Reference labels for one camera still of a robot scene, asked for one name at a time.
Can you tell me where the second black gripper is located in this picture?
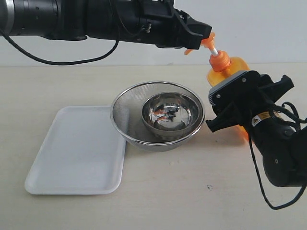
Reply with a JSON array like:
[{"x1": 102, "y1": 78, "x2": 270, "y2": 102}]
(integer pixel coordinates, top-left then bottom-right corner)
[{"x1": 134, "y1": 0, "x2": 212, "y2": 50}]

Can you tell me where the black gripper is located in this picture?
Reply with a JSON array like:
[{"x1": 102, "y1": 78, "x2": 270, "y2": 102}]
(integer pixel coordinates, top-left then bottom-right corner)
[{"x1": 206, "y1": 74, "x2": 294, "y2": 132}]

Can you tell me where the orange dish soap pump bottle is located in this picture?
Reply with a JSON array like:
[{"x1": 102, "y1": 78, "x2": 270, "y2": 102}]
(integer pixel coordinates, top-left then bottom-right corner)
[{"x1": 184, "y1": 32, "x2": 252, "y2": 142}]

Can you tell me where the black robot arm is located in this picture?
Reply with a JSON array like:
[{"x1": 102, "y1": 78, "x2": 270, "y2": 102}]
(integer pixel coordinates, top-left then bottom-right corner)
[{"x1": 206, "y1": 70, "x2": 307, "y2": 187}]

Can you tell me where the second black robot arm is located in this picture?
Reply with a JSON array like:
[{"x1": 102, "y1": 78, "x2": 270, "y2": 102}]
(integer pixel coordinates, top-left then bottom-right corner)
[{"x1": 0, "y1": 0, "x2": 212, "y2": 49}]

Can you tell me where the white rectangular plastic tray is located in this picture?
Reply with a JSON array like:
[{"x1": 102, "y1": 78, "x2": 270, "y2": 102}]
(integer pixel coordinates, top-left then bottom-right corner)
[{"x1": 24, "y1": 105, "x2": 126, "y2": 195}]

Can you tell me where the small stainless steel bowl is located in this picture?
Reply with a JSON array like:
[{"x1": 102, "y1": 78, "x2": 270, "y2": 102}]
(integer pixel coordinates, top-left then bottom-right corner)
[{"x1": 141, "y1": 92, "x2": 203, "y2": 139}]

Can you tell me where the steel mesh colander bowl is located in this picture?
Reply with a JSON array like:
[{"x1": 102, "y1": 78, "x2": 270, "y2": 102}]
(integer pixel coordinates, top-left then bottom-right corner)
[{"x1": 110, "y1": 81, "x2": 205, "y2": 152}]

